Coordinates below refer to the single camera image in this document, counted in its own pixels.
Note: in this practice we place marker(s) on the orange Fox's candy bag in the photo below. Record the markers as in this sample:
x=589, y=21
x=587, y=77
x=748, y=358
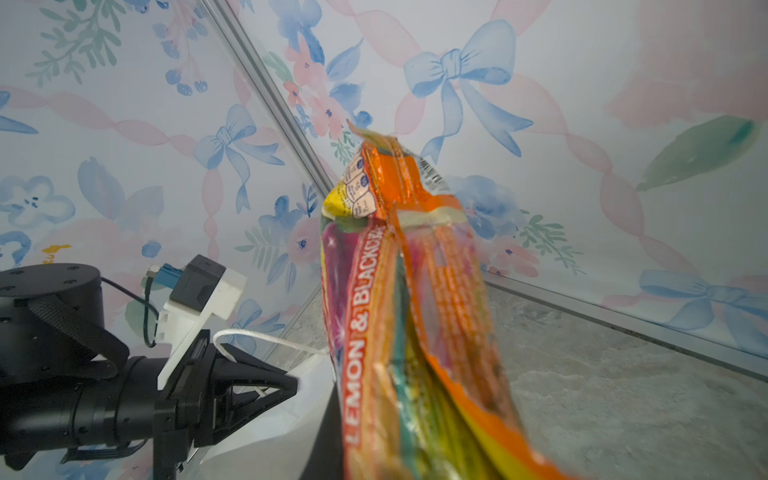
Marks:
x=422, y=390

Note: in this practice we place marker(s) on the left aluminium corner post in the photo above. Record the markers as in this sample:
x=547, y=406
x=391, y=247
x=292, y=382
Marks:
x=247, y=55

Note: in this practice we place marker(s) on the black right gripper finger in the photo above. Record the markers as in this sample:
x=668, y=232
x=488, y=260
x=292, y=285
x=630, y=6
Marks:
x=326, y=459

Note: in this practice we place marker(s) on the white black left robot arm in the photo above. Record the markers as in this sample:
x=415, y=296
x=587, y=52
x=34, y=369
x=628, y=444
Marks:
x=69, y=384

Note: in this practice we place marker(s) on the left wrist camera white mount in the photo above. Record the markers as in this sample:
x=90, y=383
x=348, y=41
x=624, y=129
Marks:
x=201, y=290

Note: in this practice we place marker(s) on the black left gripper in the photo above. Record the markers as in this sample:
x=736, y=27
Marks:
x=209, y=397

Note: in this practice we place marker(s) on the floral paper gift bag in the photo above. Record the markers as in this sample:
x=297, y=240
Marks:
x=277, y=444

